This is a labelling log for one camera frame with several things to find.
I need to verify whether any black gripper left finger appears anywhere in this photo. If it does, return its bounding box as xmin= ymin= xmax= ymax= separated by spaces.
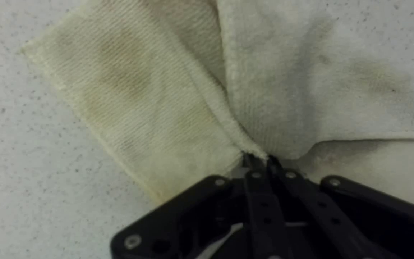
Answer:
xmin=241 ymin=152 xmax=290 ymax=259

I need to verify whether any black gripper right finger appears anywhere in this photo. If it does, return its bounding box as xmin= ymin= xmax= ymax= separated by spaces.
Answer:
xmin=266 ymin=154 xmax=387 ymax=259

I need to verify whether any stained beige towel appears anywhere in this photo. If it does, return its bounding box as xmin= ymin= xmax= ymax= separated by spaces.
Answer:
xmin=21 ymin=0 xmax=414 ymax=204

